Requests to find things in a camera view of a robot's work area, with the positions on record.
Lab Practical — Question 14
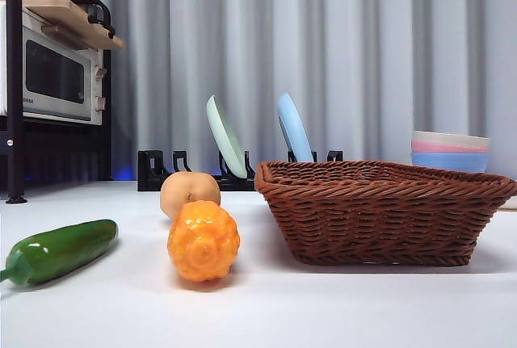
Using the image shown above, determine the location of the black metal shelf frame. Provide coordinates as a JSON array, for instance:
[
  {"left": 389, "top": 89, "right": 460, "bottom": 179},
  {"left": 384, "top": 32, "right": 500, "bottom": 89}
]
[{"left": 0, "top": 0, "right": 114, "bottom": 205}]

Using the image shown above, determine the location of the grey curtain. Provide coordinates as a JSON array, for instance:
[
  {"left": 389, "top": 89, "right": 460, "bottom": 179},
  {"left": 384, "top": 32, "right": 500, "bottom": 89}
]
[{"left": 0, "top": 0, "right": 517, "bottom": 182}]

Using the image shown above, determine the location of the pale blue plate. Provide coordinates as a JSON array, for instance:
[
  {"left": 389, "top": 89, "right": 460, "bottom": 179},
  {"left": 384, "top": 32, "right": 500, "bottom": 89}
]
[{"left": 276, "top": 92, "right": 315, "bottom": 163}]

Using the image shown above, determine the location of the blue bowl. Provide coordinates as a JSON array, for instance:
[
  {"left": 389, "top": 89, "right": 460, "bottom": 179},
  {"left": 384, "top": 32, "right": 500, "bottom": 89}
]
[{"left": 411, "top": 152, "right": 490, "bottom": 174}]

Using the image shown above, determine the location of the tan toy potato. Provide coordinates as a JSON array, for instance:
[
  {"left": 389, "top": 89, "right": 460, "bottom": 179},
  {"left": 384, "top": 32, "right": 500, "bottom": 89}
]
[{"left": 160, "top": 170, "right": 222, "bottom": 220}]

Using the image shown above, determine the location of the pink bowl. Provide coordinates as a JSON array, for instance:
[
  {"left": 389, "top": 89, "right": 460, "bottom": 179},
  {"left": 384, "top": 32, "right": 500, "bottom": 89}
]
[{"left": 411, "top": 140, "right": 491, "bottom": 154}]

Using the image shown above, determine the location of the black metal handle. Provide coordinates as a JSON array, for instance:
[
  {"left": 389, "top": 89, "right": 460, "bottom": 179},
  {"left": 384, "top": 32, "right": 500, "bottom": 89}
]
[{"left": 69, "top": 0, "right": 117, "bottom": 40}]

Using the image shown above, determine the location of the pale green plate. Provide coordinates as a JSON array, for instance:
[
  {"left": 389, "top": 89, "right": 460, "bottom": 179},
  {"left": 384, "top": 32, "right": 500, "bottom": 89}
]
[{"left": 206, "top": 94, "right": 248, "bottom": 179}]

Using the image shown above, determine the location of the cream bowl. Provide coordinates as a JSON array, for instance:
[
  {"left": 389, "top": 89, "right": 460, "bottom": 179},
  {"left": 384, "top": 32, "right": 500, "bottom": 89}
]
[{"left": 412, "top": 130, "right": 491, "bottom": 149}]

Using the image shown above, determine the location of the green toy cucumber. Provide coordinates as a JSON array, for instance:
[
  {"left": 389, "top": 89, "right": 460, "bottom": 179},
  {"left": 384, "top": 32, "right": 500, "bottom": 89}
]
[{"left": 0, "top": 219, "right": 120, "bottom": 287}]

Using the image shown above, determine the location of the black dish rack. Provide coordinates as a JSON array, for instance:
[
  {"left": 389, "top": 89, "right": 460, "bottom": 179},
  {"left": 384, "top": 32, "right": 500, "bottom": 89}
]
[{"left": 137, "top": 149, "right": 344, "bottom": 192}]

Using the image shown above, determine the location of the brown wicker basket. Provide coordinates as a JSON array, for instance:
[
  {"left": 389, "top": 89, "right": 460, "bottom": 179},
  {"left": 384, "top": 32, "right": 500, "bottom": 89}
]
[{"left": 254, "top": 159, "right": 517, "bottom": 266}]

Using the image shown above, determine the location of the orange toy corn cob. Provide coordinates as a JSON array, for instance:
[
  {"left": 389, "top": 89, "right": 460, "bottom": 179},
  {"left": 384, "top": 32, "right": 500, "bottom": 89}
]
[{"left": 167, "top": 199, "right": 242, "bottom": 283}]

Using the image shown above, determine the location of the wooden cutting board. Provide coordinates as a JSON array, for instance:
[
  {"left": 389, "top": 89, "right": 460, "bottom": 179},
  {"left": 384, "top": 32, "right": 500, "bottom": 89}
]
[{"left": 22, "top": 0, "right": 126, "bottom": 51}]

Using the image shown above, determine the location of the white toaster oven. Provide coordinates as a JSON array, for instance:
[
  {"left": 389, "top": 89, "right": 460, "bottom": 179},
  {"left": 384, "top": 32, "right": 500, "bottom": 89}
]
[{"left": 0, "top": 0, "right": 108, "bottom": 127}]

